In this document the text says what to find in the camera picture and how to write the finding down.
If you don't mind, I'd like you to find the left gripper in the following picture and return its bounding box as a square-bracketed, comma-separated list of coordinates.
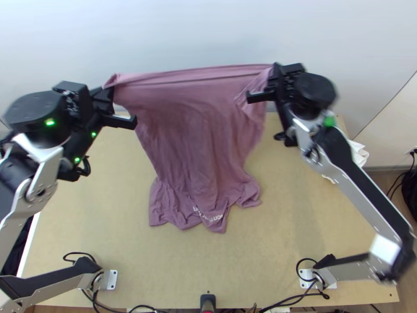
[65, 85, 138, 135]

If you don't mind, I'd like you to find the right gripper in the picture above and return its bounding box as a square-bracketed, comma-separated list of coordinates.
[246, 62, 307, 105]

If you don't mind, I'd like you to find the pink t-shirt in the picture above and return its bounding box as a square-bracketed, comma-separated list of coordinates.
[103, 63, 276, 235]

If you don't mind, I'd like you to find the black garment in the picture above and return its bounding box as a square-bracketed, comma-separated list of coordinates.
[0, 215, 34, 278]

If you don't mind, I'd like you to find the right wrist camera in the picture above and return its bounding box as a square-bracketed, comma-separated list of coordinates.
[283, 63, 306, 76]

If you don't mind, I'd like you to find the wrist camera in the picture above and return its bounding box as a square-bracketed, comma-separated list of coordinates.
[283, 63, 306, 76]
[52, 80, 89, 100]

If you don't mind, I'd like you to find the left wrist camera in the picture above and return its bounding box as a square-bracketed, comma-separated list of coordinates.
[52, 80, 89, 100]

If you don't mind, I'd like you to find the black cable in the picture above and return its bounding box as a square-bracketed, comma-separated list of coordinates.
[90, 286, 158, 313]
[295, 258, 330, 299]
[63, 251, 100, 271]
[387, 169, 412, 200]

